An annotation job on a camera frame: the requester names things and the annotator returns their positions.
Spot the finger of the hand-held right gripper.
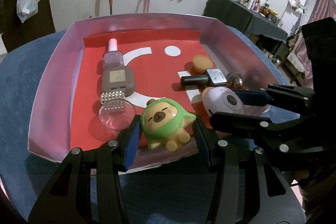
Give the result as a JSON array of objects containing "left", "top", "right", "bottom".
[
  {"left": 209, "top": 111, "right": 327, "bottom": 154},
  {"left": 234, "top": 84, "right": 315, "bottom": 114}
]

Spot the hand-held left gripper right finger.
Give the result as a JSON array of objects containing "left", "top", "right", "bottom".
[{"left": 192, "top": 117, "right": 306, "bottom": 224}]

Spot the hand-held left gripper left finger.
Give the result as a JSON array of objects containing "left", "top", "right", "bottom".
[{"left": 28, "top": 115, "right": 141, "bottom": 224}]

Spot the glitter bottle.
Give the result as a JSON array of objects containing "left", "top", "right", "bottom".
[{"left": 226, "top": 69, "right": 263, "bottom": 89}]

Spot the purple round case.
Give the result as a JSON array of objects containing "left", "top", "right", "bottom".
[{"left": 202, "top": 86, "right": 243, "bottom": 123}]

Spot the green hooded capybara figure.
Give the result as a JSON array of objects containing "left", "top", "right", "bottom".
[{"left": 140, "top": 98, "right": 197, "bottom": 153}]

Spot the studded silver metal cylinder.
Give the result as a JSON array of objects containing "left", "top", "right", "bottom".
[{"left": 100, "top": 91, "right": 126, "bottom": 111}]

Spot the black nail polish bottle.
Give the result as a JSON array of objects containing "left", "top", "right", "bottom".
[{"left": 181, "top": 68, "right": 227, "bottom": 87}]

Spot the pink cardboard box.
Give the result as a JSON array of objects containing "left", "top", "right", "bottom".
[{"left": 28, "top": 13, "right": 280, "bottom": 174}]

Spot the purple nail polish bottle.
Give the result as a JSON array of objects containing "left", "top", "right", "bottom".
[{"left": 102, "top": 38, "right": 124, "bottom": 68}]

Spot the pink curtain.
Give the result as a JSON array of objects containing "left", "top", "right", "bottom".
[{"left": 294, "top": 0, "right": 336, "bottom": 80}]

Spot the white hanging pouch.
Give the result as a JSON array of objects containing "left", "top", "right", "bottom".
[{"left": 289, "top": 0, "right": 307, "bottom": 13}]

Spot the dark cloth covered table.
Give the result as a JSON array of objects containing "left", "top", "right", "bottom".
[{"left": 202, "top": 0, "right": 288, "bottom": 43}]

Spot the row of cosmetic bottles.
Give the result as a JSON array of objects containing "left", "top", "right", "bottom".
[{"left": 223, "top": 0, "right": 285, "bottom": 28}]

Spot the blue fleece blanket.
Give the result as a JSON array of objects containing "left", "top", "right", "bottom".
[{"left": 0, "top": 27, "right": 289, "bottom": 224}]

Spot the dark wooden door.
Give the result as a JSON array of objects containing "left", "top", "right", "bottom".
[{"left": 0, "top": 0, "right": 57, "bottom": 52}]

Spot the white plastic bag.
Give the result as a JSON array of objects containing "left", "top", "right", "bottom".
[{"left": 16, "top": 0, "right": 38, "bottom": 24}]

